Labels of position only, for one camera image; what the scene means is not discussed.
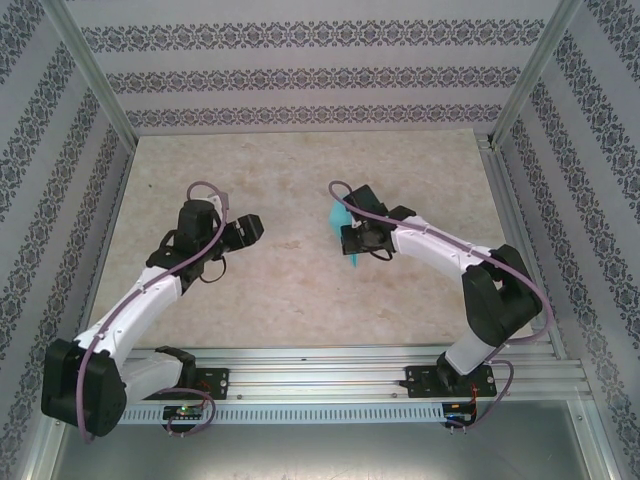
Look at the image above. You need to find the light blue cloth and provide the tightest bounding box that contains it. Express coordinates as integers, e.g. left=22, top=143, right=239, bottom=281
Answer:
left=327, top=199, right=364, bottom=269

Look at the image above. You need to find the grey metal sheet panel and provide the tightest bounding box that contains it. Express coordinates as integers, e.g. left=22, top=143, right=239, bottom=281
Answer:
left=49, top=399, right=616, bottom=480

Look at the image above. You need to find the small circuit board green light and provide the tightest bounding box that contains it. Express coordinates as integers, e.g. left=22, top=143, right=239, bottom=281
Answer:
left=163, top=405, right=204, bottom=420

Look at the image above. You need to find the thin aluminium side rail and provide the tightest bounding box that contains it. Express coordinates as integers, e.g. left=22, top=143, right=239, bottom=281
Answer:
left=69, top=144, right=136, bottom=364

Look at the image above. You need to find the long aluminium mounting rail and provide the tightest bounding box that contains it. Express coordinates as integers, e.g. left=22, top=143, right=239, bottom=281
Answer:
left=47, top=347, right=589, bottom=401

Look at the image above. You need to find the wide aluminium side rail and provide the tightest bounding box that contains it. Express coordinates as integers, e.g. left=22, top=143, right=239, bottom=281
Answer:
left=477, top=134, right=569, bottom=361

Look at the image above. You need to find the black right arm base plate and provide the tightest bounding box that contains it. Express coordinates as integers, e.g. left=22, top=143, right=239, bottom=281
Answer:
left=405, top=364, right=497, bottom=400

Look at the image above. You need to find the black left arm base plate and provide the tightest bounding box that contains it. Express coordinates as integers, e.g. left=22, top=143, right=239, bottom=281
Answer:
left=144, top=367, right=232, bottom=401

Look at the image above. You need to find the aluminium frame post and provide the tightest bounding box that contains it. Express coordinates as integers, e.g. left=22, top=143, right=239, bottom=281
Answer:
left=42, top=0, right=139, bottom=149
left=489, top=0, right=586, bottom=151

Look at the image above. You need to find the slotted grey cable duct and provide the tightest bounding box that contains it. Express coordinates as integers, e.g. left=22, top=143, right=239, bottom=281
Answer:
left=122, top=403, right=446, bottom=425

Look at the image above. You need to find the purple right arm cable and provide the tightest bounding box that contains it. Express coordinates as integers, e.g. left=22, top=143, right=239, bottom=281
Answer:
left=327, top=179, right=555, bottom=434

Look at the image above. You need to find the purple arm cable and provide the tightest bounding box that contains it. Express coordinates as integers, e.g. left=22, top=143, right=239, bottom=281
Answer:
left=79, top=180, right=232, bottom=445
left=327, top=179, right=555, bottom=434

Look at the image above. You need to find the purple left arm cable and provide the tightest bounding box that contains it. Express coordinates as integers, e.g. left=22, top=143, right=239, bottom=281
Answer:
left=79, top=180, right=232, bottom=445

